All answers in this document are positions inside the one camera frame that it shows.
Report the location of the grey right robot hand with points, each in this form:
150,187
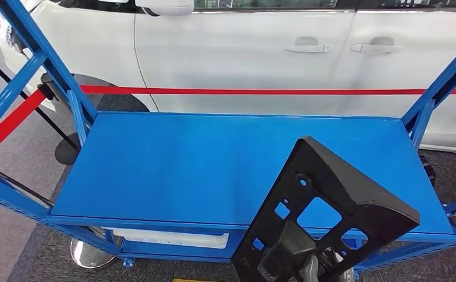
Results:
310,268

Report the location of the black plastic frame part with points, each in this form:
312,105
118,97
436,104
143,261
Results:
367,202

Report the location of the blue metal shelf rack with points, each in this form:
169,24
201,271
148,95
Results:
173,167

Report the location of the white plastic tray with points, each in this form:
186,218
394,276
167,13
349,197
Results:
173,239

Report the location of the chrome stanchion base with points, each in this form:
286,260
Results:
91,255

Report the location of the white car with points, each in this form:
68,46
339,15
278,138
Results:
231,50

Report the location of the black stanchion with round base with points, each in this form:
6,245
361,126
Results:
67,150

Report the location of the white car side mirror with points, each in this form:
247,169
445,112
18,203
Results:
165,7

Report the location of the black stanchion belt head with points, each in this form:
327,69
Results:
48,87

